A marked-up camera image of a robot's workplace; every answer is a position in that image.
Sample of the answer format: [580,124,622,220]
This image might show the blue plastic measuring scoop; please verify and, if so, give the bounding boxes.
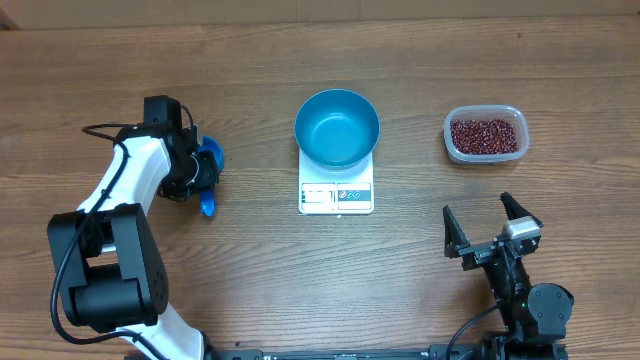
[197,136,224,217]

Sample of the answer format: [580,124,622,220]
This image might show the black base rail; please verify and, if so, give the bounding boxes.
[214,344,481,360]

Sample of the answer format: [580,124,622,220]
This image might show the white digital kitchen scale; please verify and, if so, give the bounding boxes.
[298,151,375,216]

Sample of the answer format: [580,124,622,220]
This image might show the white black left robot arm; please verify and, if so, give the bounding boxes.
[47,95,224,360]

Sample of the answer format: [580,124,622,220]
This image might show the blue metal bowl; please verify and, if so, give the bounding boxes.
[294,88,381,169]

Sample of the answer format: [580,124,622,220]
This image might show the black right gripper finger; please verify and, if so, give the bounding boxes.
[500,192,543,226]
[443,206,470,258]

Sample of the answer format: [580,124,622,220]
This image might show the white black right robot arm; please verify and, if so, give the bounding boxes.
[438,192,574,360]

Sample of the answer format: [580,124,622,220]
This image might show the red beans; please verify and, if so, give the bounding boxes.
[450,119,518,155]

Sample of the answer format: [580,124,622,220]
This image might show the clear plastic food container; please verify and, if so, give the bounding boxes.
[443,105,530,165]

